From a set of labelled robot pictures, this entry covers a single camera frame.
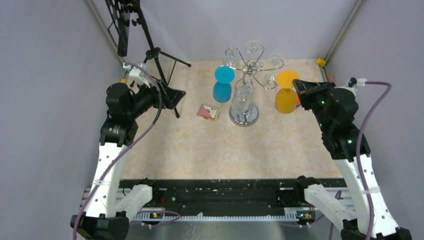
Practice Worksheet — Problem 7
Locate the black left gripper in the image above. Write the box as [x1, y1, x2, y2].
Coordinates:
[127, 76, 186, 119]

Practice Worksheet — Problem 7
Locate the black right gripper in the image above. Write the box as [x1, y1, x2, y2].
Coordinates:
[293, 79, 336, 132]

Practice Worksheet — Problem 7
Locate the yellow wine glass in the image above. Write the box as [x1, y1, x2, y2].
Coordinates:
[274, 69, 300, 114]

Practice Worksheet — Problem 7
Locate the blue wine glass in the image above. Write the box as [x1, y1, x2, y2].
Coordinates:
[212, 65, 235, 103]

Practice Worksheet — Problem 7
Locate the clear patterned wine glass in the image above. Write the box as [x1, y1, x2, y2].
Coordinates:
[231, 80, 254, 113]

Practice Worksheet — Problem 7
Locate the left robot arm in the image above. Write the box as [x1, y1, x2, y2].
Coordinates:
[70, 80, 186, 240]

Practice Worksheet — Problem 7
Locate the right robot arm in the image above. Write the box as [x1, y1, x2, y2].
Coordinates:
[293, 77, 412, 240]

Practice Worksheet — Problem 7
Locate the clear small wine glass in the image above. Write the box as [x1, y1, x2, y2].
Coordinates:
[264, 54, 284, 90]

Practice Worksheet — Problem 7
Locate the chrome wine glass rack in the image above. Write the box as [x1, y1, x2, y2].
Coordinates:
[224, 40, 285, 127]

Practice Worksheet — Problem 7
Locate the black tripod stand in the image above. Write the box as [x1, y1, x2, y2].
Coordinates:
[127, 0, 192, 119]

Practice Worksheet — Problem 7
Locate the yellow corner clamp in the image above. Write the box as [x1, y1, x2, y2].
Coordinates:
[315, 58, 327, 67]

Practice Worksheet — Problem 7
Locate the playing card box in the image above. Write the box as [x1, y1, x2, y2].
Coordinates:
[197, 104, 220, 122]

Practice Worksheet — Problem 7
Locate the black perforated plate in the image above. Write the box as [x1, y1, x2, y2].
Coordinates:
[105, 0, 132, 57]

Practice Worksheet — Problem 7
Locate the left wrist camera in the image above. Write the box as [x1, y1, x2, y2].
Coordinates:
[122, 63, 151, 88]

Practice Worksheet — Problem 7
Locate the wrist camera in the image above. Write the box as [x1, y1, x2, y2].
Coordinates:
[346, 77, 368, 88]
[122, 63, 151, 88]

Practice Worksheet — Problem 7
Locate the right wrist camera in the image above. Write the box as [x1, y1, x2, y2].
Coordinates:
[346, 77, 368, 88]

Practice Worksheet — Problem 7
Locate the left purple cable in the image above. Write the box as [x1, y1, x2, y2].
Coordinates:
[72, 61, 164, 240]

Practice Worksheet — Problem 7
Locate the purple cable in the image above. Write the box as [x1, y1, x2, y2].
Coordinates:
[327, 81, 393, 240]
[72, 61, 164, 240]

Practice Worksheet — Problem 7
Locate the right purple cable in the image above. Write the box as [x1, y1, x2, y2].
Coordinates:
[327, 81, 393, 240]

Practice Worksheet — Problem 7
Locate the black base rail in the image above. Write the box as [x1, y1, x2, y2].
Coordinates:
[117, 178, 352, 220]

